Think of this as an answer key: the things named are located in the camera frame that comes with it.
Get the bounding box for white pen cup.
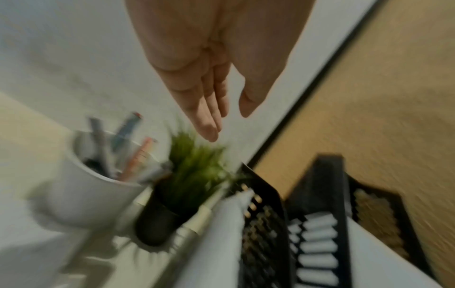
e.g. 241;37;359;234
47;130;157;229

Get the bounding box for person's left hand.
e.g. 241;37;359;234
124;0;317;143

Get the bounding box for green plant in black pot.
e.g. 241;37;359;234
136;121;250;247

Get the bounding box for plain white paper sheet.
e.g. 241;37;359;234
174;188;257;288

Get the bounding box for orange pen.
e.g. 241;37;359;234
119;138;157;182

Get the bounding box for white table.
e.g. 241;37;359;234
0;179;221;288

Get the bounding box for white paper sheet red heading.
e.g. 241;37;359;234
286;212;443;288

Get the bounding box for grey white marker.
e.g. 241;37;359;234
88;116;118;178

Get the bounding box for red-capped marker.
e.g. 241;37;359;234
111;112;143;153

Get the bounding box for black ADMIN file holder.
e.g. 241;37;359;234
227;153;436;288

